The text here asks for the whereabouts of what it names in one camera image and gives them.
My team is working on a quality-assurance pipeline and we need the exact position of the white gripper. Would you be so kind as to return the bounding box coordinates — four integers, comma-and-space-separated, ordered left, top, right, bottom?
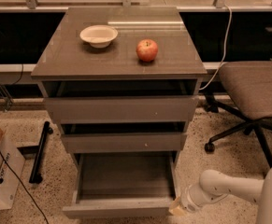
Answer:
169, 184, 208, 217

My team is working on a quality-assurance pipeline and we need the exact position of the grey top drawer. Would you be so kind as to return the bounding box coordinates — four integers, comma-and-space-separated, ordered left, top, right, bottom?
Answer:
43, 79, 198, 124

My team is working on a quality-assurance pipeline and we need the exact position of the white cable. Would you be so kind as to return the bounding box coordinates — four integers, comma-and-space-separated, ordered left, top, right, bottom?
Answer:
198, 5, 233, 91

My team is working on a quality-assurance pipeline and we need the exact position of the black cable on floor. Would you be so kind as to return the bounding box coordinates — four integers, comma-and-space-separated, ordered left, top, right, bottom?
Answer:
0, 124, 50, 224

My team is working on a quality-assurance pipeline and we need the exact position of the grey middle drawer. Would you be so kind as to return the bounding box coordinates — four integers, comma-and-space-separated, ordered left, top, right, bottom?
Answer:
62, 121, 186, 153

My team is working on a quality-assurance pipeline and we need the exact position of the grey drawer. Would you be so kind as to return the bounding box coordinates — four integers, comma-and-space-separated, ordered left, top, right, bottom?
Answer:
43, 79, 198, 124
62, 121, 186, 153
63, 151, 179, 218

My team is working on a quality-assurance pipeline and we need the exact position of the grey bottom drawer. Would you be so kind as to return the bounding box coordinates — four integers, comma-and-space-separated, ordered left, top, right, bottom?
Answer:
63, 151, 179, 218

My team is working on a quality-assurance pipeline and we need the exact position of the red apple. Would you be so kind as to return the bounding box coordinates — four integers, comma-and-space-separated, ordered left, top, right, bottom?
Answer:
136, 39, 158, 63

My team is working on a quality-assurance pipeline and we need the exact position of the grey drawer cabinet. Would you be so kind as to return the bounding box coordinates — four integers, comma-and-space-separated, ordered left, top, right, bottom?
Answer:
31, 6, 208, 179

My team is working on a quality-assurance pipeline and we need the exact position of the white cardboard box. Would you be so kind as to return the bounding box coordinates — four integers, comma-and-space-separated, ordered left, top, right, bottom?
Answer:
0, 134, 25, 210

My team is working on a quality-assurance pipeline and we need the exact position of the white paper bowl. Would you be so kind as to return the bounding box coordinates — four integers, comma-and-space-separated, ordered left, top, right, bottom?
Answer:
79, 25, 118, 49

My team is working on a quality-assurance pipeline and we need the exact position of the black bar on floor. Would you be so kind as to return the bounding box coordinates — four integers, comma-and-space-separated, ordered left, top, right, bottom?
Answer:
29, 121, 53, 184

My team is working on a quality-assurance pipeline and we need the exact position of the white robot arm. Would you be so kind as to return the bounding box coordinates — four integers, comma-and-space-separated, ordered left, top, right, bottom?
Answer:
169, 168, 272, 224

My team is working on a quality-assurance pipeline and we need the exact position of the grey office chair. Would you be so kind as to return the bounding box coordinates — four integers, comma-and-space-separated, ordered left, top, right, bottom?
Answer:
203, 61, 272, 167

